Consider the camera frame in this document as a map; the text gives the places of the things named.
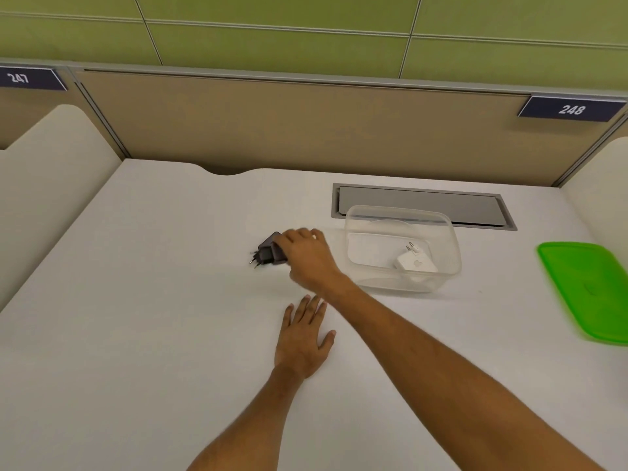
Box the dark blue number label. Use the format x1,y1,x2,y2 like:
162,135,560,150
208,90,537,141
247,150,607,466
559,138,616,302
0,66,68,93
518,95,628,124

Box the narrow beige partition panel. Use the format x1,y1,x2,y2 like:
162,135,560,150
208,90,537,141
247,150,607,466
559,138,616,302
0,87,124,158

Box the person's left hand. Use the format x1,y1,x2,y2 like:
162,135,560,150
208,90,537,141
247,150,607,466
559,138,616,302
273,295,337,381

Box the person's left forearm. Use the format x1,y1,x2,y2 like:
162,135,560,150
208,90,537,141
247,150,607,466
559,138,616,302
186,364,308,471

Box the green plastic lid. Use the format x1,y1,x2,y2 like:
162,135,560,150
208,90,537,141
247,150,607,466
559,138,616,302
536,241,628,347

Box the wide beige partition panel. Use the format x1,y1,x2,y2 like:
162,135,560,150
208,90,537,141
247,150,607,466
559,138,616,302
73,66,628,188

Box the white curved side divider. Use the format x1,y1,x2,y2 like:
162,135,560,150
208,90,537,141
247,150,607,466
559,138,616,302
0,104,123,314
559,139,628,251

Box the black plug charger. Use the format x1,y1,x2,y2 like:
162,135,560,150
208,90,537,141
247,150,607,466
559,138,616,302
248,232,290,270

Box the clear plastic container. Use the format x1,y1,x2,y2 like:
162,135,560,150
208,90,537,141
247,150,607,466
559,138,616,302
343,205,463,294

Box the person's right forearm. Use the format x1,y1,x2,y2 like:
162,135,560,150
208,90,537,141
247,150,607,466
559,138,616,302
314,272,628,471

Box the grey desk cable hatch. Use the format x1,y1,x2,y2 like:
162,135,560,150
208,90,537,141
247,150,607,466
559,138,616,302
332,183,518,232

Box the white plug charger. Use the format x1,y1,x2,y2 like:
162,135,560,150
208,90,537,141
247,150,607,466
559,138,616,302
391,241,439,274

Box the person's right hand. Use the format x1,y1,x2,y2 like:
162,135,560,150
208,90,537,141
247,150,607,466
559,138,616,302
279,228,345,294

